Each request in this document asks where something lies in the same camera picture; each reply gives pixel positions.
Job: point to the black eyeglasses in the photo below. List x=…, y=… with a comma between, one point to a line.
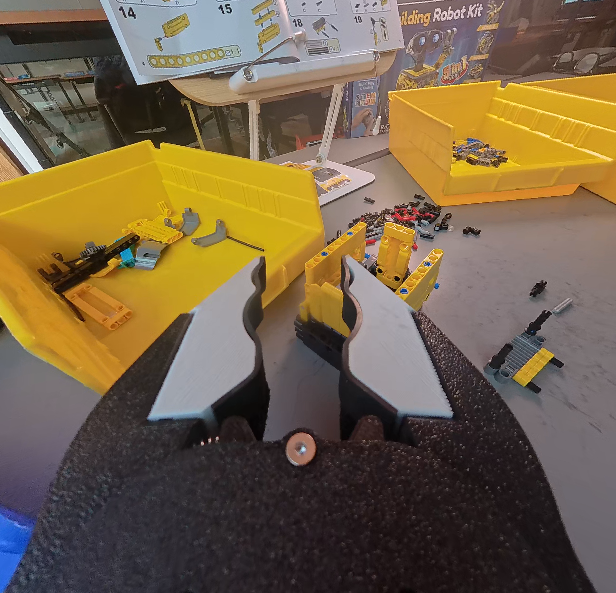
x=582, y=61

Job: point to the black lego beam with gears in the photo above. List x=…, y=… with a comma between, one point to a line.
x=86, y=261

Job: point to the yellow lego frame assembly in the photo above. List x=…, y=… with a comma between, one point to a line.
x=154, y=227

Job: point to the blue plastic bin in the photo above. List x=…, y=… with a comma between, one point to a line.
x=12, y=540

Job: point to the instruction booklet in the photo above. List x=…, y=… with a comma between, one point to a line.
x=192, y=25

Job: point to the black lego pin connector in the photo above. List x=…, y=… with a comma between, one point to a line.
x=538, y=289

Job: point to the folded leaflet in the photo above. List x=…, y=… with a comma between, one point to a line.
x=327, y=177

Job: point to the pile of small lego pins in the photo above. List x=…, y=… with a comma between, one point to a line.
x=409, y=215

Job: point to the grey lego bracket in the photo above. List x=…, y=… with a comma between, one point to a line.
x=190, y=222

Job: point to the grey yellow lego subassembly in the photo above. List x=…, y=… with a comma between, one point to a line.
x=522, y=352

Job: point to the heap of grey yellow lego parts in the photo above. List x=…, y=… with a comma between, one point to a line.
x=481, y=153

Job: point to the black office chair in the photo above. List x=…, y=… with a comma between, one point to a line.
x=134, y=102

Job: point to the orange lego frame panel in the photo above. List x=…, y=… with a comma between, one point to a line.
x=98, y=304

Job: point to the light grey lego pin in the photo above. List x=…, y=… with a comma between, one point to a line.
x=561, y=306

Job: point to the yellow black lego model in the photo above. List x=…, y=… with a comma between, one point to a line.
x=332, y=261

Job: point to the blue toy kit box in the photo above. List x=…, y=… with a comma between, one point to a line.
x=447, y=49

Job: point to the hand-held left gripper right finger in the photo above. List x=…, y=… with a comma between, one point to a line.
x=399, y=362

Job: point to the grey curved lego piece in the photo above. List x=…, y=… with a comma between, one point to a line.
x=211, y=236

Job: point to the yellow curved lego panel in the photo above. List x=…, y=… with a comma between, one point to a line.
x=108, y=267

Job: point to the orange toolbox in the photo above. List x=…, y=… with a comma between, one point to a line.
x=315, y=141

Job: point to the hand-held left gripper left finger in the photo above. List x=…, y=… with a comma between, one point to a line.
x=207, y=362

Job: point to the yellow plastic bin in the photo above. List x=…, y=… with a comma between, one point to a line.
x=216, y=275
x=418, y=121
x=592, y=85

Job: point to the brown wooden desk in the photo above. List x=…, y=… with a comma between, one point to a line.
x=48, y=16

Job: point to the black lego axle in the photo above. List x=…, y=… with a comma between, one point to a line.
x=245, y=243
x=74, y=309

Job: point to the white wooden book stand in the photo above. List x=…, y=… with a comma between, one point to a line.
x=308, y=71

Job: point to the blue lego piece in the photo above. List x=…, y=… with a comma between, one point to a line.
x=126, y=258

